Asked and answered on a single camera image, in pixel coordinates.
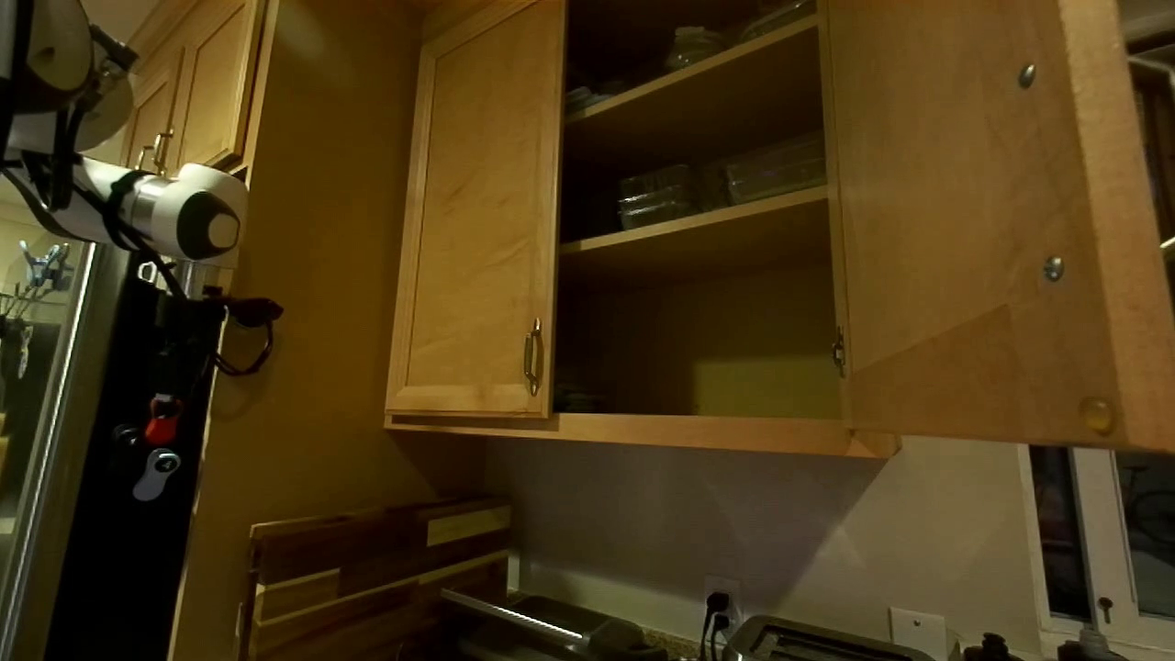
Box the wooden cupboard door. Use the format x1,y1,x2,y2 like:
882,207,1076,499
822,0,1175,453
387,0,568,420

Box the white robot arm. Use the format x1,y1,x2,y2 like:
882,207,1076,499
0,0,246,262

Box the stacked dishes on shelf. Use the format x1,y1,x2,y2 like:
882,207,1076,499
616,134,826,227

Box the stainless steel toaster oven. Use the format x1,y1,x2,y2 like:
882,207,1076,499
432,589,667,661

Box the wooden cutting boards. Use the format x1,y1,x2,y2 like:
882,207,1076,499
240,499,513,661

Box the cabinet above refrigerator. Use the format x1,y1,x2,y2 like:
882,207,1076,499
124,0,267,172

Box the stainless steel refrigerator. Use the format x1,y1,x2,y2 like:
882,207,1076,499
0,242,224,661

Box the kitchen window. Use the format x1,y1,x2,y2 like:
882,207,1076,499
1028,450,1175,661

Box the wooden upper cupboard frame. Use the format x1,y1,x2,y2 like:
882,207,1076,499
387,0,891,458

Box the wall power outlet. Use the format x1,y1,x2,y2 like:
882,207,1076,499
700,593,736,636

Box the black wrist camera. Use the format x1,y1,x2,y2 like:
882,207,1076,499
224,299,281,329

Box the white light switch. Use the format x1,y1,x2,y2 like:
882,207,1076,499
887,608,950,661

